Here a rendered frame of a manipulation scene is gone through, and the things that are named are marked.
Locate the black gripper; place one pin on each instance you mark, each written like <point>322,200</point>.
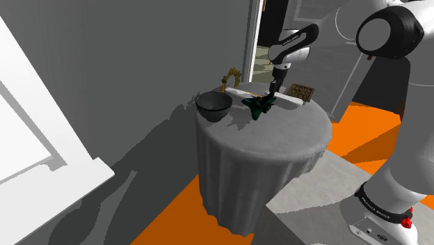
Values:
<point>278,77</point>

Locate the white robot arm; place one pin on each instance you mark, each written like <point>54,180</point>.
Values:
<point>417,142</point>

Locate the brown patterned flat box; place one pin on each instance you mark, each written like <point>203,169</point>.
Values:
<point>300,92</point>

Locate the dark green toy plane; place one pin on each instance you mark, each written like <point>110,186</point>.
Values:
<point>257,107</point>

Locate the golden arched figure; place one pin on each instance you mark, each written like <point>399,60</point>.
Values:
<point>233,74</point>

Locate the dark grey bowl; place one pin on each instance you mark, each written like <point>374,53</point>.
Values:
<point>213,108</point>

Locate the round table with grey cloth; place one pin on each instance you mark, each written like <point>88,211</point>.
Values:
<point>264,156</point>

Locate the grey robot stand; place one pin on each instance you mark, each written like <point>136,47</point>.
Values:
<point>315,193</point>

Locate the white framed window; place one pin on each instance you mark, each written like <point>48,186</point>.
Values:
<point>20,142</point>

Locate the white door frame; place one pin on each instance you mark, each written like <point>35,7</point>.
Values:
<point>251,40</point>

